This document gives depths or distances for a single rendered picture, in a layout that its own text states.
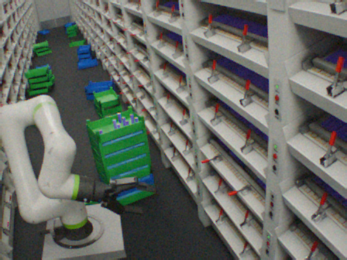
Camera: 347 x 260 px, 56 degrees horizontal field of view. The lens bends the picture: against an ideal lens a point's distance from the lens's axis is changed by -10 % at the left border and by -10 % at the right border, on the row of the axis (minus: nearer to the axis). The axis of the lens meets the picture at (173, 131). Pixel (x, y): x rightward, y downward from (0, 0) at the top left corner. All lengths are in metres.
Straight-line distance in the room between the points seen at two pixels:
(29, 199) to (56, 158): 0.42
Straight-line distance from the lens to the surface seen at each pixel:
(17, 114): 1.54
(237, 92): 1.33
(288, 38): 0.93
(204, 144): 1.76
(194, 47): 1.58
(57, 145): 1.16
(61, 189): 1.22
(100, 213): 1.78
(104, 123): 2.23
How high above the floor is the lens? 1.42
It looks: 27 degrees down
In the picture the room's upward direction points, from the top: 7 degrees counter-clockwise
